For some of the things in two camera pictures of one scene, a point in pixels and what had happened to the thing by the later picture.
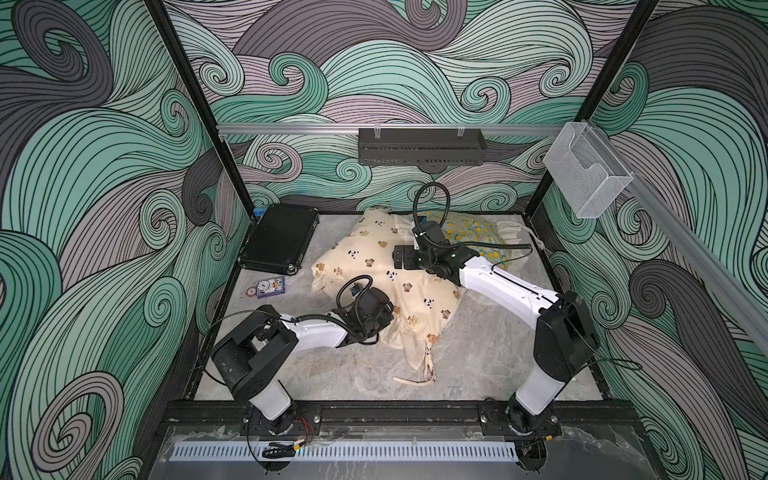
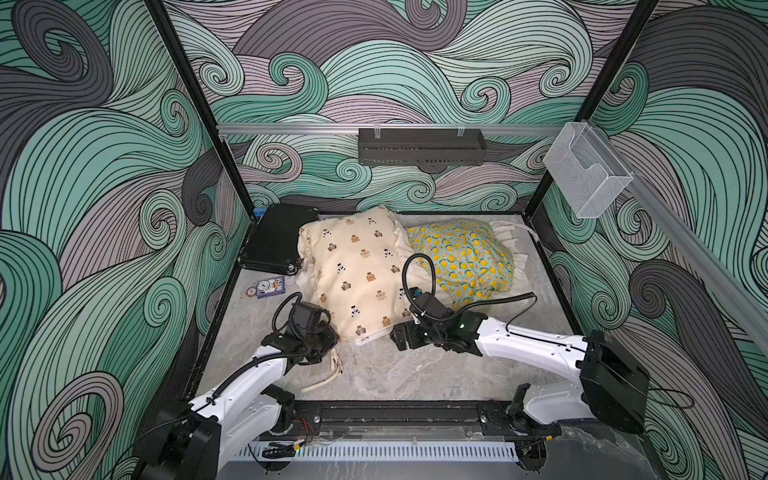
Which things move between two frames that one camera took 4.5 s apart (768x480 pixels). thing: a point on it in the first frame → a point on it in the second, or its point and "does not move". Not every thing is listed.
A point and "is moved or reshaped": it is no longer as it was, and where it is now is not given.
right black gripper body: x=414 y=259 → x=417 y=335
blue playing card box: x=270 y=287 does not move
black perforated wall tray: x=421 y=146 does not move
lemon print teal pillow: x=478 y=238 is moved or reshaped
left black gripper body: x=372 y=329 → x=320 y=341
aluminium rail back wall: x=355 y=129 does not move
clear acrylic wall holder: x=587 y=171 does not move
